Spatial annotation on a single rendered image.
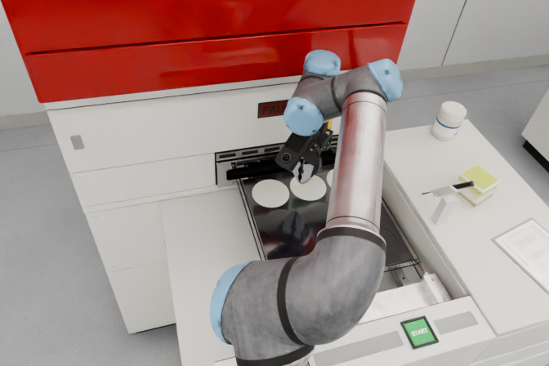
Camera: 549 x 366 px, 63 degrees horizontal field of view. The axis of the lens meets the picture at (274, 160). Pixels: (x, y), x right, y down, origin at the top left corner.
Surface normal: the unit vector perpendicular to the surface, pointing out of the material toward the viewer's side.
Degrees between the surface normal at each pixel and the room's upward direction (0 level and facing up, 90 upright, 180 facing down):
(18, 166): 0
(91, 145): 90
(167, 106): 90
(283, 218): 0
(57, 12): 90
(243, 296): 44
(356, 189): 14
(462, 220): 0
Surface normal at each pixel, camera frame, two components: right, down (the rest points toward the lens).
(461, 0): 0.28, 0.68
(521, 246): 0.07, -0.72
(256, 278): -0.55, -0.65
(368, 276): 0.49, -0.10
